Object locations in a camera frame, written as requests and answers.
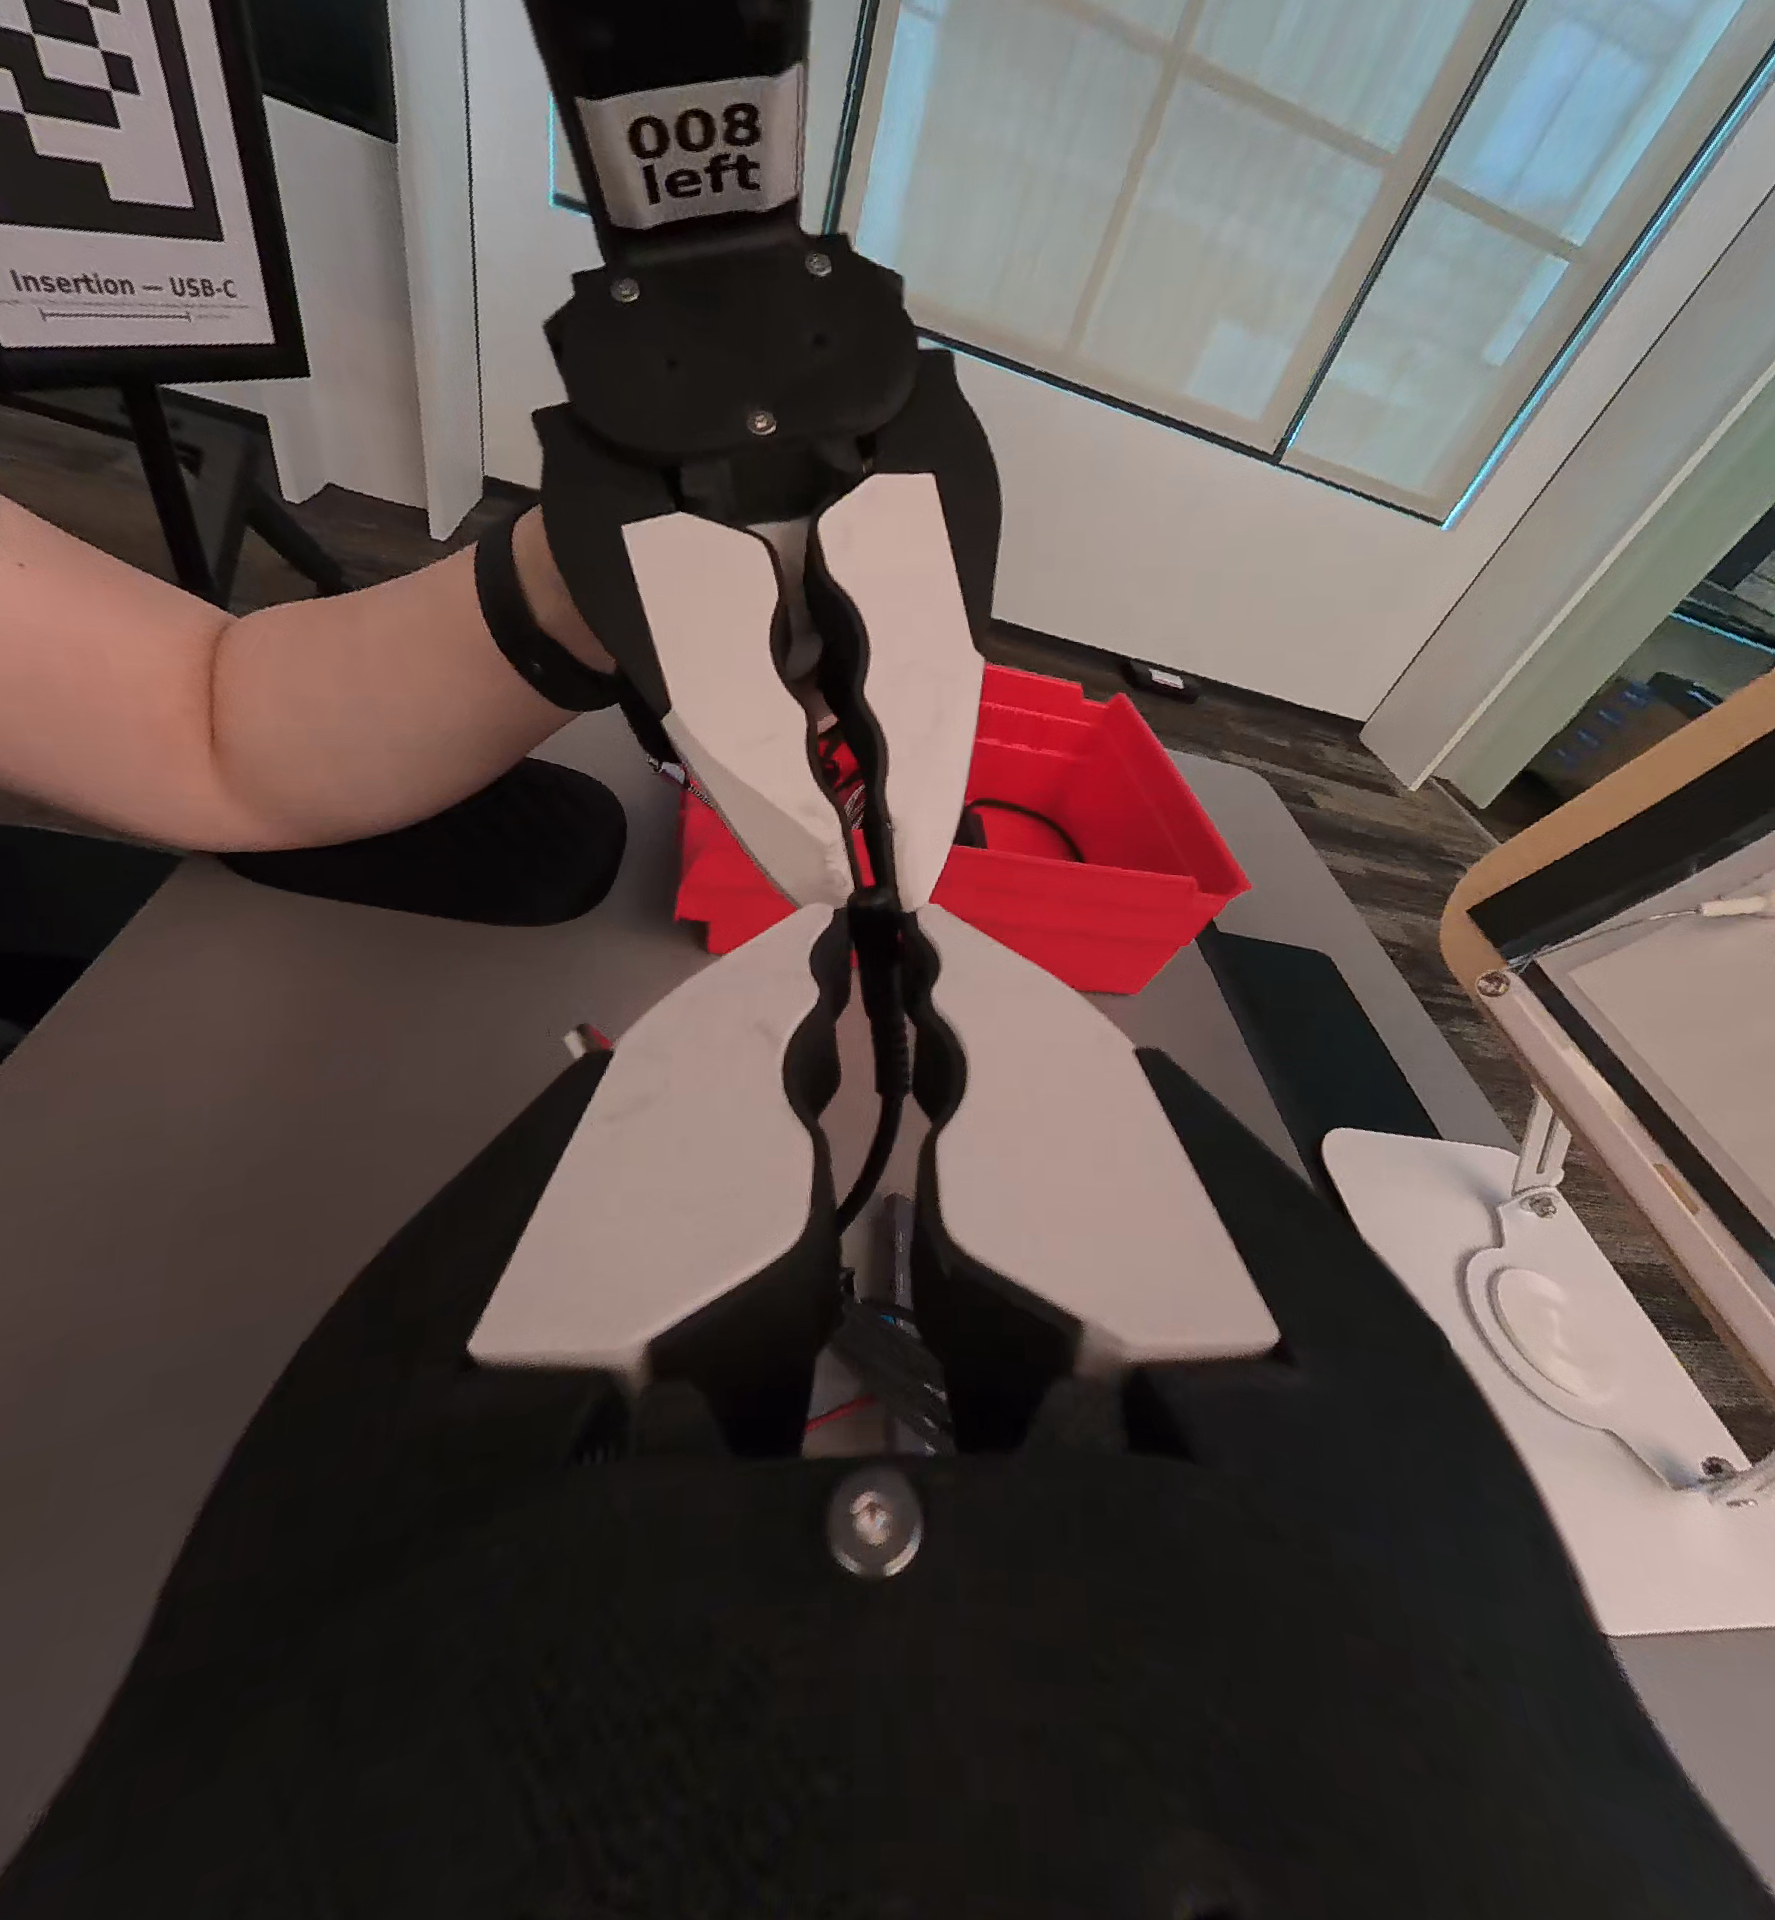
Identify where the black sign stand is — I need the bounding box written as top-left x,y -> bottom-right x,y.
122,378 -> 365,610

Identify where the black wristband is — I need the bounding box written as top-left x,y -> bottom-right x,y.
472,510 -> 627,713

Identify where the large paned window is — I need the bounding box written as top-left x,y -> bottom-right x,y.
827,0 -> 1775,527

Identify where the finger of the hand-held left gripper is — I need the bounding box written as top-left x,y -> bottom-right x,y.
803,474 -> 982,915
622,507 -> 859,911

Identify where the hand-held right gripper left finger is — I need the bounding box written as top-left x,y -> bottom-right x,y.
466,903 -> 846,1375

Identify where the person's left forearm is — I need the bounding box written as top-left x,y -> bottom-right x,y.
0,482 -> 626,862

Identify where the instruction board on white stand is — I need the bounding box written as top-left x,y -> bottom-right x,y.
1322,628 -> 1775,1640

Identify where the black coiled cable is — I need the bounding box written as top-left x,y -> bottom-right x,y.
959,800 -> 1088,867

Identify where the red plastic bin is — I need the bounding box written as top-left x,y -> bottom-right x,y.
673,664 -> 1251,995

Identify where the dark rectangular desk mat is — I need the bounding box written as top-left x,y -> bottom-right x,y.
1199,926 -> 1441,1149

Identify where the framed marker sign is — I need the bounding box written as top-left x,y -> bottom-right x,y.
0,0 -> 314,395

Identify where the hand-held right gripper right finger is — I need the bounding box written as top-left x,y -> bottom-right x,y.
911,903 -> 1283,1370

